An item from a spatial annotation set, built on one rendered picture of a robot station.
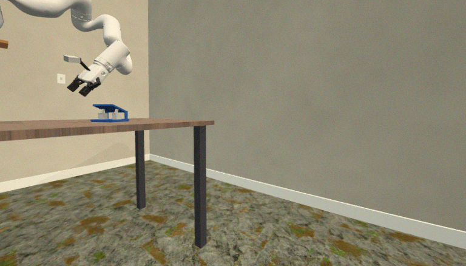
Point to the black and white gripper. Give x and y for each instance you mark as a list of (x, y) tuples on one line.
[(92, 78)]

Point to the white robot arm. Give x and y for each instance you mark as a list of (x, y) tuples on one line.
[(116, 56)]

